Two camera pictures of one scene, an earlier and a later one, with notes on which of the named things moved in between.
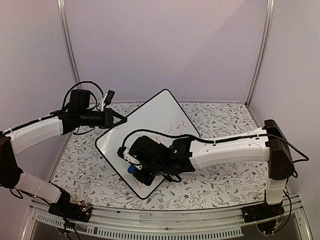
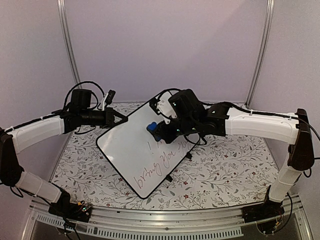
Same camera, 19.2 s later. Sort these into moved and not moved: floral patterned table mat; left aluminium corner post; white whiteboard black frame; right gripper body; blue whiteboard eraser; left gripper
Moved: right gripper body; blue whiteboard eraser
Not moved: white whiteboard black frame; left aluminium corner post; left gripper; floral patterned table mat
